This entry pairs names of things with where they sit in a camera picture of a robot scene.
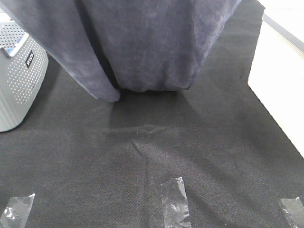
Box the black table cloth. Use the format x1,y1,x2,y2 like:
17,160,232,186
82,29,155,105
0,0,304,228

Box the clear tape strip left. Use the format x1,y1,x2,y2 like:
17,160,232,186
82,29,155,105
0,193,35,228

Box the grey perforated laundry basket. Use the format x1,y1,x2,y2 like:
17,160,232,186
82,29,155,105
0,10,48,132

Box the grey-blue terry towel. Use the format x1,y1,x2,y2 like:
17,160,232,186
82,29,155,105
0,0,239,102

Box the clear tape strip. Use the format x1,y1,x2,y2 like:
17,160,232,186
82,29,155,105
278,197,304,228
161,177,191,228
0,193,35,228

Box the clear tape strip right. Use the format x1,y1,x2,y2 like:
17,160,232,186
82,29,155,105
278,197,304,228

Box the light blue cloth in basket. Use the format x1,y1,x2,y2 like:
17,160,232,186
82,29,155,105
5,38,22,54

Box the clear tape strip middle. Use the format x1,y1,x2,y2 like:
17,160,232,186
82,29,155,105
161,177,191,228

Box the white box with grey rim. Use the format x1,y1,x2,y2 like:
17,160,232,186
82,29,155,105
248,7,304,155

